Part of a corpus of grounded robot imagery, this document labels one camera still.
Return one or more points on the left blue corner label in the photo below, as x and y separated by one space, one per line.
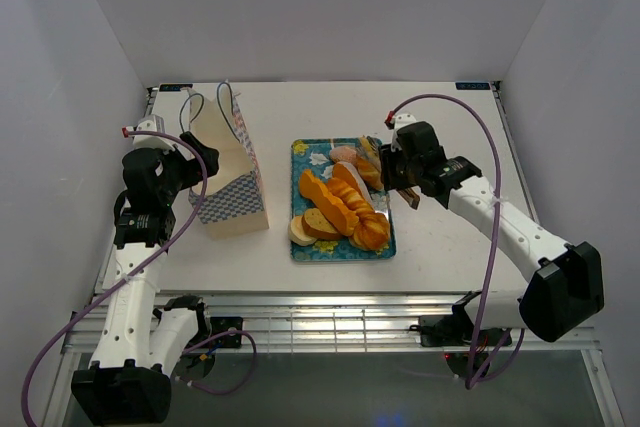
174 87

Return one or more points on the fake croissant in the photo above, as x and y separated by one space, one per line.
368 163

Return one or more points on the white-edged fake bread slice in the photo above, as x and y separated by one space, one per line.
348 173

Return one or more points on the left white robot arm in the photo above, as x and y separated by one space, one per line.
127 381

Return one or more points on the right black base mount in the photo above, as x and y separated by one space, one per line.
450 330

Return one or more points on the blue checkered paper bag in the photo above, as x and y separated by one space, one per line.
234 202

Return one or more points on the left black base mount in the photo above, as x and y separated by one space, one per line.
221 324

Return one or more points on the right blue corner label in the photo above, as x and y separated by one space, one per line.
472 86

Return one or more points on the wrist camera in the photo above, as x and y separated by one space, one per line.
144 134
395 122

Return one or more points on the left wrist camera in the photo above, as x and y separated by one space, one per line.
144 134

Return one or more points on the twisted braided fake bread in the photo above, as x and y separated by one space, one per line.
372 232

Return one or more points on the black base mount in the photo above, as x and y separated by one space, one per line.
450 330
221 324

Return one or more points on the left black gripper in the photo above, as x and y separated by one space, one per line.
209 154

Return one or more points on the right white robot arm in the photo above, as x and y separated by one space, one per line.
564 281

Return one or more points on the teal floral tray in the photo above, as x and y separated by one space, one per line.
313 154

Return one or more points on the pink round fake bread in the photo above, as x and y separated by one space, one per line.
344 153

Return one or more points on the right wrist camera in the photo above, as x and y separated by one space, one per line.
395 122

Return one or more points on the pale round bread slice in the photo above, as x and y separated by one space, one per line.
297 235

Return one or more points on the brown baguette slice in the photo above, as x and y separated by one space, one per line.
316 225

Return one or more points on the orange long fake bread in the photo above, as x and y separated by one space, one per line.
332 207

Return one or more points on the metal tongs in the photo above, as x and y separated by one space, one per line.
405 189

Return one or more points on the aluminium frame rail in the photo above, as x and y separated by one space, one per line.
363 323

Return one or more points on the blue corner label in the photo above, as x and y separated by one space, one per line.
472 86
174 87

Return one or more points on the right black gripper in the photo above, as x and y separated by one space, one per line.
388 157

